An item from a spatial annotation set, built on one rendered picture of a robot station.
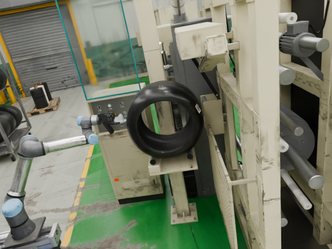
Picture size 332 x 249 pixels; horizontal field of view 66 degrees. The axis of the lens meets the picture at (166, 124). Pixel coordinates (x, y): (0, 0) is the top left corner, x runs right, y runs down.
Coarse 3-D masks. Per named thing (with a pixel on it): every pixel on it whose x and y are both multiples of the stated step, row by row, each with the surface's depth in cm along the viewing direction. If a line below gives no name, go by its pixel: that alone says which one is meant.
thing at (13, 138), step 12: (0, 72) 496; (0, 84) 496; (12, 84) 530; (0, 108) 511; (12, 108) 520; (0, 120) 448; (12, 120) 490; (24, 120) 563; (0, 132) 438; (12, 132) 504; (24, 132) 539; (0, 144) 445; (12, 144) 465; (12, 156) 458
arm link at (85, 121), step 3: (78, 117) 188; (81, 117) 188; (84, 117) 187; (87, 117) 187; (90, 117) 187; (78, 120) 187; (81, 120) 186; (84, 120) 187; (87, 120) 186; (90, 120) 186; (78, 123) 187; (81, 123) 187; (84, 123) 187; (87, 123) 187; (90, 123) 187; (81, 126) 190; (84, 126) 188; (87, 126) 188; (90, 126) 191
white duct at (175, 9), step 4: (172, 0) 226; (176, 0) 224; (180, 0) 225; (172, 4) 231; (176, 4) 228; (180, 4) 228; (184, 4) 233; (172, 8) 235; (176, 8) 232; (180, 8) 232; (184, 8) 236; (176, 12) 236; (184, 12) 239
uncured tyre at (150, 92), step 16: (144, 96) 173; (160, 96) 171; (176, 96) 171; (192, 96) 177; (128, 112) 179; (192, 112) 175; (128, 128) 182; (144, 128) 209; (192, 128) 180; (144, 144) 184; (160, 144) 210; (176, 144) 209; (192, 144) 184
